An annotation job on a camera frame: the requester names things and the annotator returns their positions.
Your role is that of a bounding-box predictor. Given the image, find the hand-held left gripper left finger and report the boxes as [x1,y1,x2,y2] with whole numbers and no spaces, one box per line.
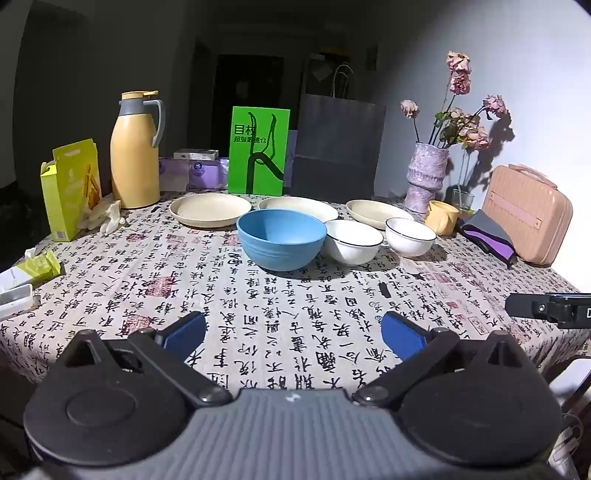
[60,310,234,409]

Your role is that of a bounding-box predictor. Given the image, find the green paper bag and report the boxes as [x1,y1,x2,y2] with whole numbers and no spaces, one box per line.
[228,106,291,195]

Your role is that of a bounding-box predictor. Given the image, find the purple grey cloth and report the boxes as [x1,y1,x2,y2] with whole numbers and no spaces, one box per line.
[459,209,518,268]

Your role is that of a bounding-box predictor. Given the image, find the green tissue packet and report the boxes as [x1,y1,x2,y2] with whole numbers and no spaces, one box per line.
[0,248,62,291]

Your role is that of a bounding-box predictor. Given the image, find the white bowl with black rim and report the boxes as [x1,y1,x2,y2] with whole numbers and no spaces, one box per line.
[385,217,437,257]
[323,219,384,265]

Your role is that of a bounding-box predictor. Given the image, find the lilac ceramic vase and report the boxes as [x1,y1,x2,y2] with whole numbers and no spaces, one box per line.
[404,142,450,214]

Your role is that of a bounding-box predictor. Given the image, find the blue bowl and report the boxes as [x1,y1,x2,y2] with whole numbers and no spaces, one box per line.
[236,209,328,272]

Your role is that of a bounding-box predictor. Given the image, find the cream round plate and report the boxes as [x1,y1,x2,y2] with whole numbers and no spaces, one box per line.
[257,196,340,224]
[168,193,252,228]
[346,199,415,230]

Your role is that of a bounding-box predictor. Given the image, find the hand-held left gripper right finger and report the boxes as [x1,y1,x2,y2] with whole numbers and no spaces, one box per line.
[353,310,532,409]

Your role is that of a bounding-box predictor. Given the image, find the white plastic tray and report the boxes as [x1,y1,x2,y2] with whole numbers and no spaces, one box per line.
[0,284,35,321]

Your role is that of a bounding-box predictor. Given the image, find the yellow mug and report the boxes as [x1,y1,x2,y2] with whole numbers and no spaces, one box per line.
[425,200,460,236]

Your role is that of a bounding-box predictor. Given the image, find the purple tissue pack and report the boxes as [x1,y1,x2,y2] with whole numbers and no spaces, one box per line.
[187,157,230,190]

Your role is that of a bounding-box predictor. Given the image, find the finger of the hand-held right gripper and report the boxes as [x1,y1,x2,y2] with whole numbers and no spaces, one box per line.
[505,292,555,319]

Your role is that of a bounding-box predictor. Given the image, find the yellow-green snack box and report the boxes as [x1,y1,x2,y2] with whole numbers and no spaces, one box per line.
[40,138,103,243]

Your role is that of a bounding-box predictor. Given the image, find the pink hard case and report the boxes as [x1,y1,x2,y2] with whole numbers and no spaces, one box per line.
[482,164,573,267]

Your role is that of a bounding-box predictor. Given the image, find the dark door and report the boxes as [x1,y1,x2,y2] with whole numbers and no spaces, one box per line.
[216,54,284,139]

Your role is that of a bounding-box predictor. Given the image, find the pale lilac tissue pack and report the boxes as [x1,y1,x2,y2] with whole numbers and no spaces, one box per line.
[158,157,190,191]

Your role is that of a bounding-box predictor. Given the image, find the white rubber gloves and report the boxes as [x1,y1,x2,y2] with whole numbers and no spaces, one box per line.
[76,199,125,234]

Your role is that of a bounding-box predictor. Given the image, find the clear glass cup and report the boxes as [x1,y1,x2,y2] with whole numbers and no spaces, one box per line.
[451,187,475,217]

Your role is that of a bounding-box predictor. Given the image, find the yellow thermos jug grey handle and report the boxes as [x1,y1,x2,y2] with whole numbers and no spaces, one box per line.
[110,91,166,209]

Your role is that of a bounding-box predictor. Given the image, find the dark grey paper bag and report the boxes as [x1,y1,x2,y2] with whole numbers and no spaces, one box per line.
[288,65,387,204]

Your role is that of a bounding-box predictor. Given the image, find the small white flat box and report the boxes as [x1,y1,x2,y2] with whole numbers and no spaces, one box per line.
[173,148,220,162]

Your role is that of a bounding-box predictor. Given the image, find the dried pink flowers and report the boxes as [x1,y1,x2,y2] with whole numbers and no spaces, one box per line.
[399,51,509,151]

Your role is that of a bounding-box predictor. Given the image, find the dark tall cabinet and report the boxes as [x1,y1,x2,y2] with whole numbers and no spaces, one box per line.
[302,41,377,100]

